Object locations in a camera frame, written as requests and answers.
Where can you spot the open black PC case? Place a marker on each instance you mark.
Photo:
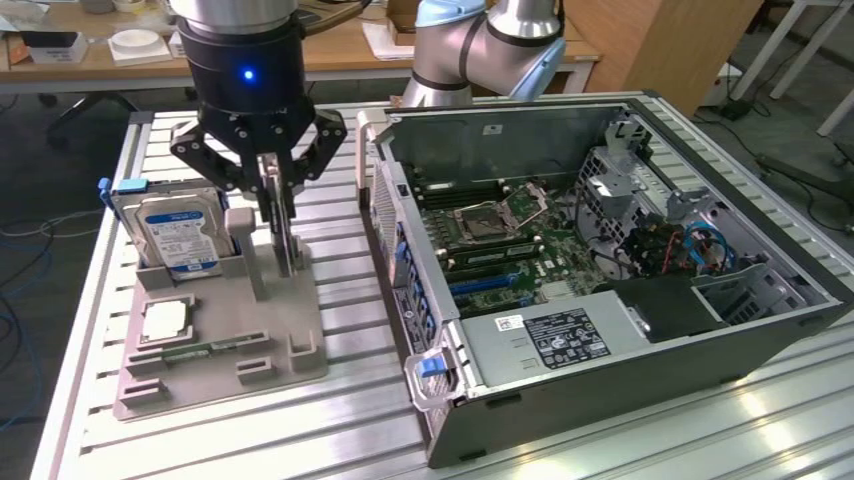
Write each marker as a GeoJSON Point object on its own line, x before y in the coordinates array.
{"type": "Point", "coordinates": [600, 410]}

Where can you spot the paper stack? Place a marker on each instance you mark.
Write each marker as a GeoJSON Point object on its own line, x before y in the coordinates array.
{"type": "Point", "coordinates": [387, 45]}

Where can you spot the wooden cabinet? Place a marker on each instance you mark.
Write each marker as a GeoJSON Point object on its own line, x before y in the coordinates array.
{"type": "Point", "coordinates": [694, 50]}

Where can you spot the black expansion slot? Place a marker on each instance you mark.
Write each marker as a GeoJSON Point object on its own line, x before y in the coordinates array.
{"type": "Point", "coordinates": [476, 276]}

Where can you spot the metal disk bay cage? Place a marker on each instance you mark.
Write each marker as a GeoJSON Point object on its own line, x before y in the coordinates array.
{"type": "Point", "coordinates": [620, 195]}

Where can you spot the grey parts rack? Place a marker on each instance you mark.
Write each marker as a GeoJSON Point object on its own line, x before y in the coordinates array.
{"type": "Point", "coordinates": [220, 310]}

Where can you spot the silver CPU chip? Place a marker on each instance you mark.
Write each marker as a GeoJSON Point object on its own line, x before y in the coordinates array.
{"type": "Point", "coordinates": [165, 320]}

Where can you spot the grey power supply unit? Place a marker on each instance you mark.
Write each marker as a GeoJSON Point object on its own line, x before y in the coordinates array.
{"type": "Point", "coordinates": [553, 335]}

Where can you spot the green RAM stick with sticker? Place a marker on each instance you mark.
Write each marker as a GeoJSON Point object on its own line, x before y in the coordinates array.
{"type": "Point", "coordinates": [496, 253]}

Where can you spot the grey cup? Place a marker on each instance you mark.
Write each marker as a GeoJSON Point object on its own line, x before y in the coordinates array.
{"type": "Point", "coordinates": [97, 6]}

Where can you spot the blue expansion slot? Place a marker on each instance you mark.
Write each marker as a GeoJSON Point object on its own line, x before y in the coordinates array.
{"type": "Point", "coordinates": [487, 286]}

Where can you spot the white table frame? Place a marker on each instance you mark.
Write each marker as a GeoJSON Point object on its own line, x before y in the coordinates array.
{"type": "Point", "coordinates": [839, 112]}

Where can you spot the silver chipset heatsink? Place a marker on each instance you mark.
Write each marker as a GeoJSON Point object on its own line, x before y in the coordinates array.
{"type": "Point", "coordinates": [559, 294]}

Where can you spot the green GPU card black shroud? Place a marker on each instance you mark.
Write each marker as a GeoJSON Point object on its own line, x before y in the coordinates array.
{"type": "Point", "coordinates": [283, 240]}

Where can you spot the cardboard box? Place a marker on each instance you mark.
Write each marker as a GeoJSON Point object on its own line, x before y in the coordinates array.
{"type": "Point", "coordinates": [400, 17]}

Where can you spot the black floor box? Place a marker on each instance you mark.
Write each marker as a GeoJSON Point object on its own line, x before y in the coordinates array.
{"type": "Point", "coordinates": [734, 109]}

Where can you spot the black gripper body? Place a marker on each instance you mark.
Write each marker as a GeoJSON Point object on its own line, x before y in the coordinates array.
{"type": "Point", "coordinates": [246, 90]}

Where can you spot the white round dish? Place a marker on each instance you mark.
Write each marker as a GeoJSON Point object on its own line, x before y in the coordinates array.
{"type": "Point", "coordinates": [136, 47]}

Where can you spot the green motherboard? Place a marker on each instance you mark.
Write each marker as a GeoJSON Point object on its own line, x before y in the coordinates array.
{"type": "Point", "coordinates": [567, 260]}

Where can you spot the CPU socket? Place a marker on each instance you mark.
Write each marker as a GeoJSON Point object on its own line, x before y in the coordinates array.
{"type": "Point", "coordinates": [480, 225]}

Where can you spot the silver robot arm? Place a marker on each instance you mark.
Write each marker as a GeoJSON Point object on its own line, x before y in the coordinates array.
{"type": "Point", "coordinates": [467, 50]}

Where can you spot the hard disk with blue bracket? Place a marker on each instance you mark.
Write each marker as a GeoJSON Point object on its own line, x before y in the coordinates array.
{"type": "Point", "coordinates": [176, 235]}

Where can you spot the metal socket cover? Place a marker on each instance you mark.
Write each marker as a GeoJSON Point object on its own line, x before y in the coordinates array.
{"type": "Point", "coordinates": [509, 202]}

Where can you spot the wooden desk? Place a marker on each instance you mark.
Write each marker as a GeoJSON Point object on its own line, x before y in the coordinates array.
{"type": "Point", "coordinates": [100, 70]}

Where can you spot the white box with black top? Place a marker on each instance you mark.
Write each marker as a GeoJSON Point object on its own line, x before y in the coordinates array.
{"type": "Point", "coordinates": [60, 52]}

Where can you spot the white labelled box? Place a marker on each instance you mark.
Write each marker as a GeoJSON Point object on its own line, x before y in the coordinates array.
{"type": "Point", "coordinates": [176, 49]}

